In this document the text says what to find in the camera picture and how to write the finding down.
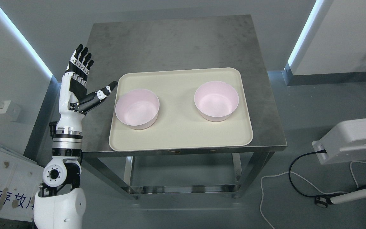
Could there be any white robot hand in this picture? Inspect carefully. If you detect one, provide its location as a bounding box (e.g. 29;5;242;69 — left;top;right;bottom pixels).
57;44;118;132

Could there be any pink bowl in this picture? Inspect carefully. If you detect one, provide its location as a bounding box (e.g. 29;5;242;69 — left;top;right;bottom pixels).
193;81;240;122
115;89;160;130

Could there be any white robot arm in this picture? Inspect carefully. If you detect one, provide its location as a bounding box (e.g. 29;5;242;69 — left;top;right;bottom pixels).
33;45;118;229

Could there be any cream plastic tray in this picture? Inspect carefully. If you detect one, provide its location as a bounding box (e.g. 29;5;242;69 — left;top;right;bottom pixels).
109;67;253;152

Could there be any white signboard with blue characters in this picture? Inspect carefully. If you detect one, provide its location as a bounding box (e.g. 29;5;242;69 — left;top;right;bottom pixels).
0;145;43;222

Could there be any white wheeled base leg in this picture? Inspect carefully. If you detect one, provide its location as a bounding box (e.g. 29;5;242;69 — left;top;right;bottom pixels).
314;189;366;208

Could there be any white machine with warning label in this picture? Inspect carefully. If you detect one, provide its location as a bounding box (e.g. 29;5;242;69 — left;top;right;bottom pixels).
311;118;366;165

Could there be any white wall socket box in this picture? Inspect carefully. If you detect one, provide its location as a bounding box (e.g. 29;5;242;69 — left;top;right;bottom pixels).
0;100;22;122

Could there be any black power cable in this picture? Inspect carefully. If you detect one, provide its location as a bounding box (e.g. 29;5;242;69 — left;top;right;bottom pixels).
288;150;349;198

